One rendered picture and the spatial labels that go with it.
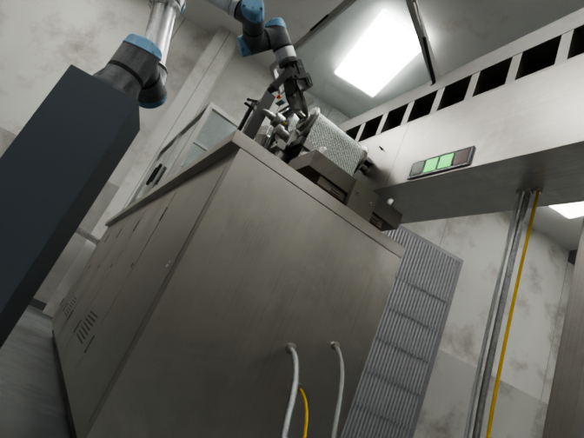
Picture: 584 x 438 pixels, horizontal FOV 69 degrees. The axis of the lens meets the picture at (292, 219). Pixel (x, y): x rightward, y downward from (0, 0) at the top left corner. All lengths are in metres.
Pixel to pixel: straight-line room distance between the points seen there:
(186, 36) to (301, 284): 5.60
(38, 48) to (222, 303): 5.57
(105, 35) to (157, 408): 5.74
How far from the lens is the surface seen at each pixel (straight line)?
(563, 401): 1.14
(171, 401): 1.08
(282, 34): 1.67
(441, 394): 6.73
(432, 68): 1.87
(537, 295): 8.00
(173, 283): 1.04
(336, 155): 1.62
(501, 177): 1.40
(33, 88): 6.14
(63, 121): 1.30
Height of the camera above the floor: 0.39
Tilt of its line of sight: 19 degrees up
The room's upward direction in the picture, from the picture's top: 24 degrees clockwise
